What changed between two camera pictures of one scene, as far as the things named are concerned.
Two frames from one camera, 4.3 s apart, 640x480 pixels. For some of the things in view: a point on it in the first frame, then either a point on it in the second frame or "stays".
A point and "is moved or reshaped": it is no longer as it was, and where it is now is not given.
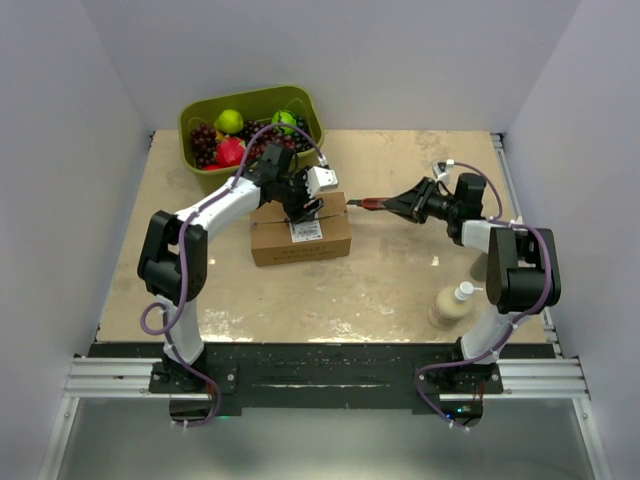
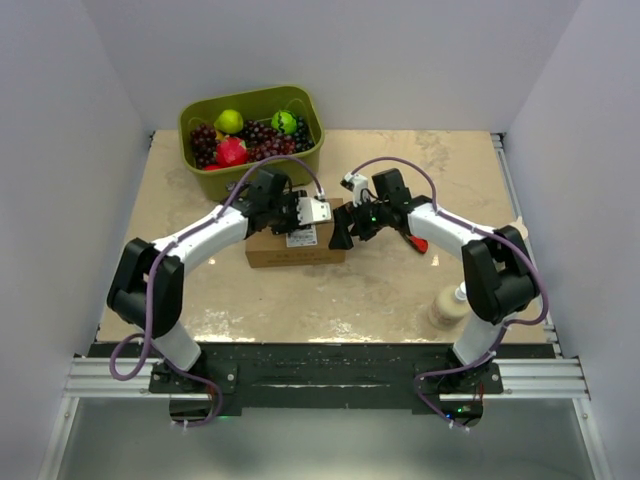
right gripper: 412,204 to 346,216
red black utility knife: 369,203 is moved or reshaped
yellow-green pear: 229,121 stays
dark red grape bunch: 205,137 stays
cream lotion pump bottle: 451,306 stays
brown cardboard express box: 275,240 stays
